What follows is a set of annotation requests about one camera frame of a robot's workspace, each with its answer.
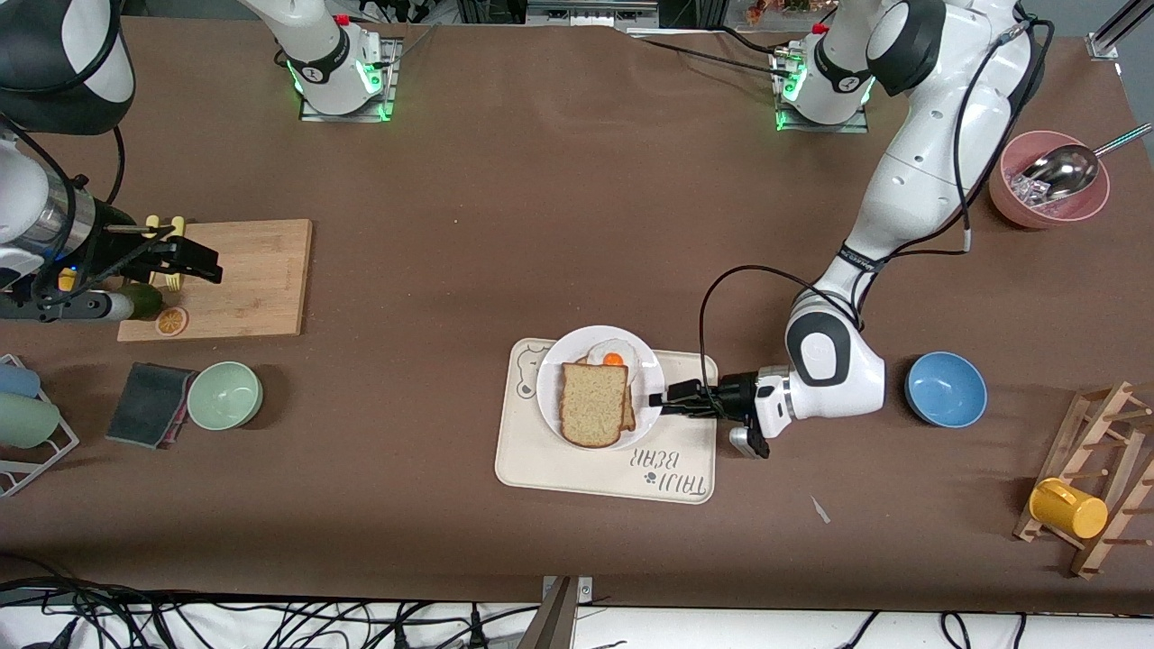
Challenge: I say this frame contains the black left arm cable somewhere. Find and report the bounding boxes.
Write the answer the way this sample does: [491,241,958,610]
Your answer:
[698,16,1056,384]

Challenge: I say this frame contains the white wire rack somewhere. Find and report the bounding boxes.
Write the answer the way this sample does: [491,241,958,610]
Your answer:
[0,354,80,498]

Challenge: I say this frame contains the blue bowl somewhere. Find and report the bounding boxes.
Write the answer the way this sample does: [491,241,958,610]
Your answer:
[904,352,988,429]

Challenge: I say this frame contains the clear ice cubes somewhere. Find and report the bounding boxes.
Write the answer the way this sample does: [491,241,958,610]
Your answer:
[1010,169,1054,210]

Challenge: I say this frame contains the sage green cup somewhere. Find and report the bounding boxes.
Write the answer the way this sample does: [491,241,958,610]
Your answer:
[0,393,61,450]

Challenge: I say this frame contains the yellow mug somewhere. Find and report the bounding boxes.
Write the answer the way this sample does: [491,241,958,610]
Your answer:
[1029,478,1109,540]

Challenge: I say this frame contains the aluminium frame profile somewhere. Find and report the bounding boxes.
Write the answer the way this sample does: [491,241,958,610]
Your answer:
[1086,0,1154,60]

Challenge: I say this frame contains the black table cable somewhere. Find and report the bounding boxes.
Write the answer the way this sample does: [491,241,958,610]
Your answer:
[629,25,805,82]

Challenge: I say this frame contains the pink bowl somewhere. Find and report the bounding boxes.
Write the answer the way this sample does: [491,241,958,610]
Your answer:
[989,131,1111,230]

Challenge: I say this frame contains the metal scoop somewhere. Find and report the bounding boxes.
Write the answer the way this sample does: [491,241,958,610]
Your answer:
[1019,123,1154,205]

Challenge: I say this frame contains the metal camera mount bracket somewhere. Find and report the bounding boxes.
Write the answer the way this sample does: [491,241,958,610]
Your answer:
[518,575,594,649]

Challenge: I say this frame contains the brown bread slice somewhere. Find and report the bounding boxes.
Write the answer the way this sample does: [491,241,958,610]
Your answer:
[575,355,637,433]
[559,361,630,450]

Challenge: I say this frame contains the round white plate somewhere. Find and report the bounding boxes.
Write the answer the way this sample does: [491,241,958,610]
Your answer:
[536,325,666,452]

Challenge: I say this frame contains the dark grey sponge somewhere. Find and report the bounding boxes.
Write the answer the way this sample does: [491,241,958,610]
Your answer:
[105,362,197,450]

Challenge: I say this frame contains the yellow plastic fork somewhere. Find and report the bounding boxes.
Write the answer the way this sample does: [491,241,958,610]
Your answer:
[166,216,187,292]

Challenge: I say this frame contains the black cable bundle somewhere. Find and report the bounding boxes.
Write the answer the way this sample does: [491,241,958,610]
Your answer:
[0,577,544,649]

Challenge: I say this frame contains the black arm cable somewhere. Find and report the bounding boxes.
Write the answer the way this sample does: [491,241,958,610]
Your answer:
[698,16,1056,384]
[0,122,129,303]

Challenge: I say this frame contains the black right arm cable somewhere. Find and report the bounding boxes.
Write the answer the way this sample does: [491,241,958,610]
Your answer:
[0,122,129,303]

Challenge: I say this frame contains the bamboo cutting board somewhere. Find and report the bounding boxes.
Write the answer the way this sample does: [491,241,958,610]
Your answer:
[117,219,314,342]

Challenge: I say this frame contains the pale green bowl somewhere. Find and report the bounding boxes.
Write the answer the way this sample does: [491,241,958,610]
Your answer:
[187,361,264,431]

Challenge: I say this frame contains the wooden mug rack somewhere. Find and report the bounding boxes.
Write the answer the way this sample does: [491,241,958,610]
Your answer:
[1013,381,1154,580]

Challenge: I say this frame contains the cream bear print tray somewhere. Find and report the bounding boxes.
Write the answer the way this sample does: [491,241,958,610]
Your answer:
[494,338,719,506]

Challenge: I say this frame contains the light blue cup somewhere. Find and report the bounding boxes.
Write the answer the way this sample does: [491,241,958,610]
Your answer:
[0,362,42,399]

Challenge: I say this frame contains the toy fried egg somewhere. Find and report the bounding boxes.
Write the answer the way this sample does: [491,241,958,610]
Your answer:
[586,339,640,380]

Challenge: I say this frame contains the dark green avocado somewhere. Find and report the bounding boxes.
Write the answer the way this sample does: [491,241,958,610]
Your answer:
[122,284,165,322]

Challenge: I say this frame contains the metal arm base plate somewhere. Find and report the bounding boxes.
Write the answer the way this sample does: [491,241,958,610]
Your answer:
[774,47,871,134]
[299,36,398,123]

